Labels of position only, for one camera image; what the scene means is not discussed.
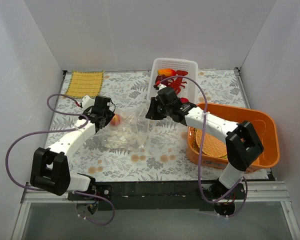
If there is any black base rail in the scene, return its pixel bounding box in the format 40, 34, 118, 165
67, 179, 247, 212

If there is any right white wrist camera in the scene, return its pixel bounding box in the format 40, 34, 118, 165
153, 83, 167, 91

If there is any white perforated plastic basket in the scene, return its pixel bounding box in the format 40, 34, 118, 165
146, 58, 199, 103

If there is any orange plastic tub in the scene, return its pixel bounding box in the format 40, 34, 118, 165
186, 103, 280, 173

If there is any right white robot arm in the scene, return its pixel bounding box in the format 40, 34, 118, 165
146, 84, 264, 199

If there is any red fake lobster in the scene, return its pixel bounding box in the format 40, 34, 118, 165
164, 70, 188, 95

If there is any round woven bamboo tray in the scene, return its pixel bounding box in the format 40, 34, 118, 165
194, 129, 227, 158

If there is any dark red fake fruit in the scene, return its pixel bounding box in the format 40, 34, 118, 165
155, 74, 166, 86

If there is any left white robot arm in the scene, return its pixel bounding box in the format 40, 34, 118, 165
30, 95, 115, 200

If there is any clear zip top bag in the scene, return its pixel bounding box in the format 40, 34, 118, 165
98, 104, 150, 151

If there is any red yellow fake peach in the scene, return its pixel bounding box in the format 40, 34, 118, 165
110, 114, 121, 127

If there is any red fake tomato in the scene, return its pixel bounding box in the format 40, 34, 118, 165
180, 97, 189, 104

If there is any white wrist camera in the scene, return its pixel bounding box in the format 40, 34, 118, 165
76, 95, 95, 109
153, 83, 167, 91

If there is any orange yellow fake mango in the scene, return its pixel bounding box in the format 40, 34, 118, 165
157, 68, 177, 77

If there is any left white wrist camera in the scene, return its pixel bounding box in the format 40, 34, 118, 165
76, 95, 95, 109

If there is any yellow woven mat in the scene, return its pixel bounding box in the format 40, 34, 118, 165
65, 70, 104, 99

